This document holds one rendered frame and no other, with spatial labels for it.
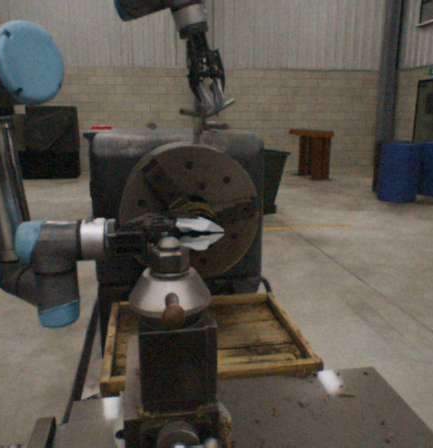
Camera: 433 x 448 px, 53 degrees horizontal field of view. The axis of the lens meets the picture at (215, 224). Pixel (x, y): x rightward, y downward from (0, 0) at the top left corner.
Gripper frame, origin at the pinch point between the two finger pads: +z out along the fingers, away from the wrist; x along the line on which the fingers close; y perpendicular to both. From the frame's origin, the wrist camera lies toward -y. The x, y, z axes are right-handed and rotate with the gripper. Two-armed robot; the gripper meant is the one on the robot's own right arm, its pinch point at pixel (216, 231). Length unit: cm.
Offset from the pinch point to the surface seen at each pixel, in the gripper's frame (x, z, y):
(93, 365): -54, -32, -46
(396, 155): -38, 355, -537
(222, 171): 9.6, 3.6, -15.1
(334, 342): -109, 91, -140
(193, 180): 7.8, -2.9, -15.0
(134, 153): 12.5, -15.9, -30.4
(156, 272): 7.3, -11.8, 40.9
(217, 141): 15.1, 5.1, -32.2
